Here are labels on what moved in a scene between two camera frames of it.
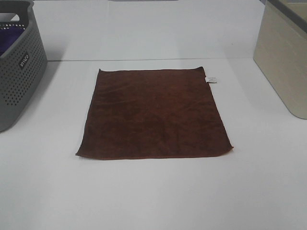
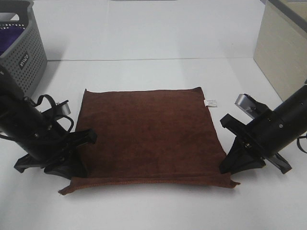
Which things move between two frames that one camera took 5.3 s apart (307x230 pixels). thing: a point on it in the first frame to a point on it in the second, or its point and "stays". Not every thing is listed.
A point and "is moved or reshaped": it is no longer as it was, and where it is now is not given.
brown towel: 153,114 is moved or reshaped
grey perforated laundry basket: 22,67 stays
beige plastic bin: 280,50 stays
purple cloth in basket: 8,36 stays
